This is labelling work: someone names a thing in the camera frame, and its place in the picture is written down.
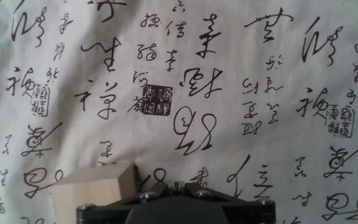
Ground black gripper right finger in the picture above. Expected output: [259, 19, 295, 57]
[175, 182, 276, 224]

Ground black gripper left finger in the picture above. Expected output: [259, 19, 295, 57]
[76, 182, 177, 224]

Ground light wooden cube block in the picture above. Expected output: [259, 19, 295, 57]
[49, 162, 138, 224]

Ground beige calligraphy print tablecloth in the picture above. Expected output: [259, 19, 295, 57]
[0, 0, 358, 224]

